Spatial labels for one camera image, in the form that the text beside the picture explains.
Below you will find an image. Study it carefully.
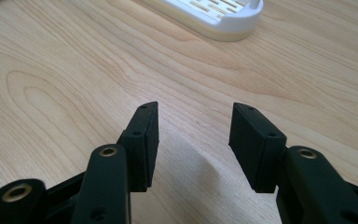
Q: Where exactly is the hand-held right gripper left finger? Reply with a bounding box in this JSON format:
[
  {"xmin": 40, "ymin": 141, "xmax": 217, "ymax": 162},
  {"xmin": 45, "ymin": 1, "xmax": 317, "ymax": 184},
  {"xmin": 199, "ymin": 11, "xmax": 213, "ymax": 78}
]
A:
[{"xmin": 117, "ymin": 101, "xmax": 160, "ymax": 193}]

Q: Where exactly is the white towel rack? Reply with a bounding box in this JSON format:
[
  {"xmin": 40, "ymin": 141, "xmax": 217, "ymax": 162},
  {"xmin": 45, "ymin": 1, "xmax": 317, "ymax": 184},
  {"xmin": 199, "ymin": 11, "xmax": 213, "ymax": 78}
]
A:
[{"xmin": 141, "ymin": 0, "xmax": 265, "ymax": 42}]

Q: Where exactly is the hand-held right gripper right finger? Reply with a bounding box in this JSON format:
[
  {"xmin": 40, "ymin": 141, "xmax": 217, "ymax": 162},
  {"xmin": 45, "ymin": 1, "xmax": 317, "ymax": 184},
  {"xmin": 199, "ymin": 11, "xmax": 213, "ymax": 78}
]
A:
[{"xmin": 228, "ymin": 102, "xmax": 288, "ymax": 194}]

